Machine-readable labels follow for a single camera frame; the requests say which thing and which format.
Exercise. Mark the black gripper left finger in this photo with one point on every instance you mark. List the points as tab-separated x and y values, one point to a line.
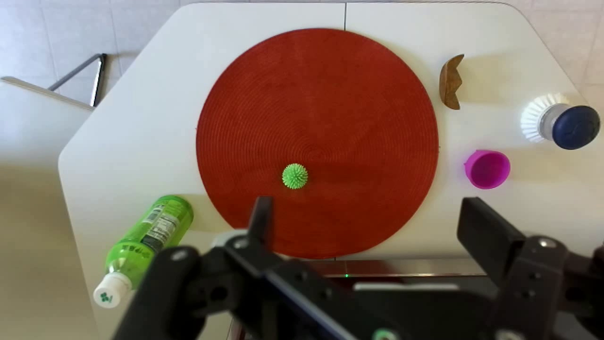
260	222

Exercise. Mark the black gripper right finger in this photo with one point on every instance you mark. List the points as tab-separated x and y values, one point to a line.
487	237

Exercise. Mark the green fuzzy ball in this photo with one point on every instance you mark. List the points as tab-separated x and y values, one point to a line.
294	177

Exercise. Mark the purple plastic cup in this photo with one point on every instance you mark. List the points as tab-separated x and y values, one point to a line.
487	169

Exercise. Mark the green plastic bottle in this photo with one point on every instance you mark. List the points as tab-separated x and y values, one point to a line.
162	226

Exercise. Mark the round red placemat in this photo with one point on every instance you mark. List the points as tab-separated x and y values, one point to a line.
345	109

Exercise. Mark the brown wooden piece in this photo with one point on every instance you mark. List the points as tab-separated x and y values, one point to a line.
449	82

